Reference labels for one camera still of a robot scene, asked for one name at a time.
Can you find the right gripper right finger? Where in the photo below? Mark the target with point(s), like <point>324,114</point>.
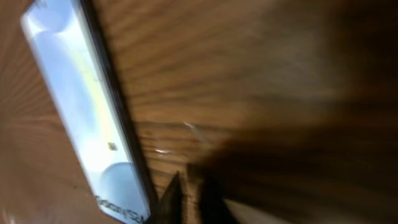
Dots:
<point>213,209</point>

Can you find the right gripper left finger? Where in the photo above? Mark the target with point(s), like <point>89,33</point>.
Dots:
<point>169,208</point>

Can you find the Samsung Galaxy smartphone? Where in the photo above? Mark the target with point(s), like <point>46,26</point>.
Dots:
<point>68,46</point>

